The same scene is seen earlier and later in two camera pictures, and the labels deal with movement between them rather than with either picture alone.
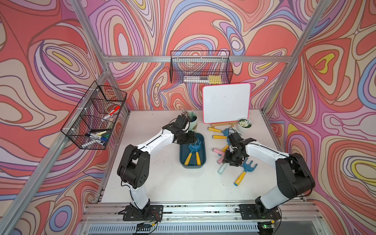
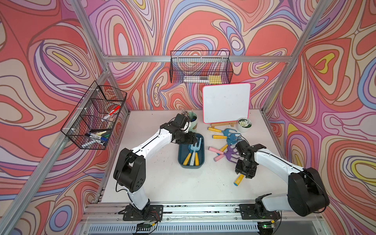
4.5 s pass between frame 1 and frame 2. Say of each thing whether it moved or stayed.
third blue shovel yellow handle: stayed
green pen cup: stayed
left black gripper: stayed
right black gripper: moved
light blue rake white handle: moved
